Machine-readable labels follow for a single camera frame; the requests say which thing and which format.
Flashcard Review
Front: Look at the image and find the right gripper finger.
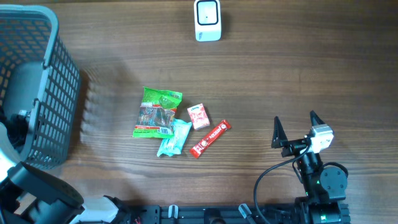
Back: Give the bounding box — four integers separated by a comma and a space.
310, 110, 324, 126
271, 116, 288, 148

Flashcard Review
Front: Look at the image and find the red Nescafe stick sachet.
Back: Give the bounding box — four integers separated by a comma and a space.
190, 119, 231, 159

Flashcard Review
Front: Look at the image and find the red tissue pack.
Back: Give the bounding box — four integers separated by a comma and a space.
187, 103, 210, 130

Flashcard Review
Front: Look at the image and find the mint green pack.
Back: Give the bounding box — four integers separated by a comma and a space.
157, 119, 192, 157

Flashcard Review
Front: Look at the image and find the green snack bag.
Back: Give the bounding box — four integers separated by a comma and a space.
132, 86, 183, 139

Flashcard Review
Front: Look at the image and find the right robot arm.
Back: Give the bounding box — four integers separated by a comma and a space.
271, 111, 351, 223

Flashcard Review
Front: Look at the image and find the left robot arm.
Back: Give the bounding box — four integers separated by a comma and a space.
1, 113, 132, 223

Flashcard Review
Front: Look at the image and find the white barcode scanner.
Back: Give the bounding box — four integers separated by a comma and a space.
193, 0, 222, 42

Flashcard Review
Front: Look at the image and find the dark grey plastic basket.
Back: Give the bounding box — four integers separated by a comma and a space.
1, 4, 81, 169

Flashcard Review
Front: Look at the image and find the right black cable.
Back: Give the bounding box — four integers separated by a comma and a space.
253, 144, 312, 224

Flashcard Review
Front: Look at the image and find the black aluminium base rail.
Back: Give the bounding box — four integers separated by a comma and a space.
124, 203, 351, 224

